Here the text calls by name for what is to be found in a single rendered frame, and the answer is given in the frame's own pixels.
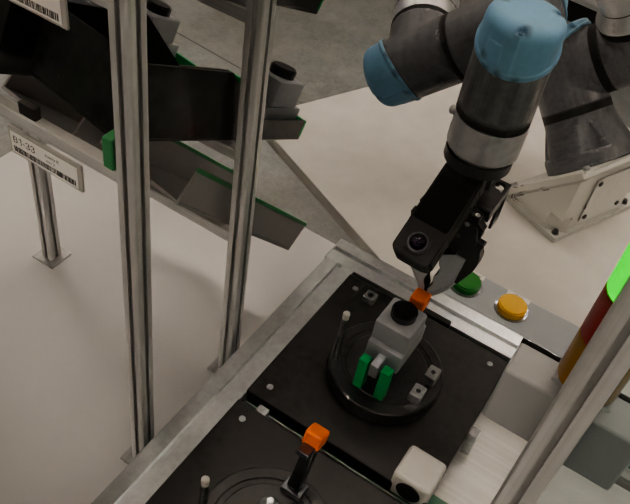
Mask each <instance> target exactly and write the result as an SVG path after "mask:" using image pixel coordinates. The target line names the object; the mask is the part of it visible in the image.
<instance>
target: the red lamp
mask: <svg viewBox="0 0 630 504"><path fill-rule="evenodd" d="M607 282H608V281H607ZM607 282H606V284H605V286H604V287H603V289H602V291H601V292H600V294H599V296H598V298H597V299H596V301H595V303H594V304H593V306H592V308H591V310H590V311H589V313H588V315H587V316H586V318H585V320H584V322H583V323H582V326H581V336H582V339H583V341H584V343H585V345H586V346H587V345H588V343H589V341H590V340H591V338H592V336H593V335H594V333H595V331H596V330H597V328H598V326H599V325H600V323H601V322H602V320H603V318H604V317H605V315H606V313H607V312H608V310H609V308H610V307H611V305H612V303H613V301H612V300H611V298H610V296H609V294H608V291H607Z"/></svg>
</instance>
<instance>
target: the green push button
mask: <svg viewBox="0 0 630 504"><path fill-rule="evenodd" d="M453 287H454V288H455V289H456V290H457V291H458V292H460V293H462V294H465V295H474V294H476V293H477V292H478V291H479V289H480V287H481V279H480V278H479V276H478V275H477V274H475V273H474V272H472V273H471V274H469V275H468V276H467V277H465V278H464V279H463V280H461V281H460V282H459V283H457V284H455V285H454V286H453Z"/></svg>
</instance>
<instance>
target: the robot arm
mask: <svg viewBox="0 0 630 504"><path fill-rule="evenodd" d="M595 1H596V3H597V5H598V7H599V10H598V12H597V14H596V19H595V23H593V24H591V21H589V19H588V18H581V19H578V20H575V21H573V22H571V23H569V24H567V23H566V22H567V16H568V12H567V7H568V0H476V1H474V2H472V3H469V4H467V5H465V6H462V7H460V8H459V4H460V0H395V4H394V10H393V16H392V23H391V29H390V35H389V38H387V39H385V40H384V39H381V40H379V42H378V43H377V44H375V45H372V46H371V47H369V48H368V49H367V51H366V52H365V54H364V58H363V70H364V75H365V79H366V82H367V84H368V87H369V88H370V90H371V92H372V93H373V95H375V97H376V98H377V99H378V101H380V102H381V103H382V104H384V105H386V106H391V107H393V106H398V105H402V104H406V103H409V102H412V101H419V100H421V99H422V97H425V96H428V95H430V94H433V93H436V92H439V91H441V90H444V89H447V88H449V87H452V86H455V85H458V84H460V83H462V86H461V89H460V92H459V96H458V100H457V103H456V105H454V104H453V105H451V106H450V108H449V113H450V114H452V115H453V118H452V121H451V123H450V126H449V129H448V132H447V141H446V144H445V147H444V151H443V154H444V158H445V160H446V163H445V165H444V166H443V168H442V169H441V171H440V172H439V174H438V175H437V177H436V178H435V180H434V181H433V183H432V184H431V186H430V187H429V189H428V190H427V192H426V193H425V194H424V195H423V196H422V198H421V199H420V202H419V204H418V205H417V206H416V205H415V206H414V207H413V208H412V210H411V216H410V217H409V219H408V220H407V222H406V223H405V225H404V226H403V228H402V229H401V231H400V232H399V234H398V235H397V237H396V238H395V240H394V241H393V244H392V246H393V250H394V253H395V255H396V257H397V259H399V260H401V261H402V262H404V263H406V264H407V265H409V266H411V269H412V271H413V274H414V277H415V279H416V281H417V283H418V286H419V288H421V289H423V290H425V291H427V292H428V293H430V294H431V296H433V295H437V294H440V293H442V292H444V291H446V290H448V289H449V288H451V287H452V286H454V285H455V284H457V283H459V282H460V281H461V280H463V279H464V278H465V277H467V276H468V275H469V274H471V273H472V272H473V271H474V270H475V268H476V267H477V265H478V264H479V263H480V261H481V259H482V258H483V255H484V246H485V245H486V244H487V241H485V240H483V239H481V237H482V236H483V234H484V232H485V229H486V228H487V225H486V223H485V222H488V221H489V220H490V218H491V217H492V219H491V221H490V224H489V226H488V228H489V229H491V227H492V226H493V225H494V223H495V222H496V221H497V219H498V217H499V215H500V213H501V210H502V208H503V205H504V203H505V200H506V198H507V195H508V193H509V190H510V188H511V186H512V185H511V184H509V183H507V182H505V181H503V180H501V178H503V177H505V176H506V175H507V174H508V173H509V172H510V170H511V167H512V165H513V163H514V162H515V161H516V160H517V158H518V157H519V154H520V152H521V149H522V147H523V144H524V142H525V139H526V137H527V134H528V131H529V129H530V126H531V122H532V120H533V117H534V115H535V112H536V110H537V107H539V111H540V114H541V117H542V121H543V124H544V128H545V133H546V136H545V168H546V171H547V175H548V176H557V175H562V174H566V173H570V172H574V171H578V170H582V169H583V167H586V166H590V167H592V166H596V165H599V164H602V163H606V162H609V161H612V160H615V159H617V158H620V157H623V156H626V155H628V154H630V130H629V129H628V127H627V126H626V124H625V123H624V122H623V120H622V119H621V117H620V116H619V114H618V113H617V112H616V110H615V108H614V105H613V101H612V98H611V94H610V93H611V92H613V91H617V90H620V89H623V88H626V87H629V86H630V0H595ZM500 185H501V186H503V188H504V190H503V191H502V192H500V190H499V189H497V188H496V187H495V186H497V187H498V186H500ZM447 247H448V248H447ZM438 261H439V266H440V269H439V270H438V271H437V272H436V274H435V275H434V276H433V281H432V282H431V284H430V281H431V279H430V272H431V271H432V270H433V269H434V267H435V266H436V264H437V263H438Z"/></svg>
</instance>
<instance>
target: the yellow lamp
mask: <svg viewBox="0 0 630 504"><path fill-rule="evenodd" d="M585 348H586V345H585V343H584V341H583V339H582V336H581V327H580V328H579V330H578V332H577V334H576V335H575V337H574V339H573V340H572V342H571V344H570V345H569V347H568V349H567V351H566V352H565V354H564V356H563V357H562V359H561V361H560V363H559V365H558V376H559V379H560V381H561V383H562V385H563V384H564V382H565V381H566V379H567V377H568V376H569V374H570V372H571V371H572V369H573V367H574V366H575V364H576V363H577V361H578V359H579V358H580V356H581V354H582V353H583V351H584V349H585Z"/></svg>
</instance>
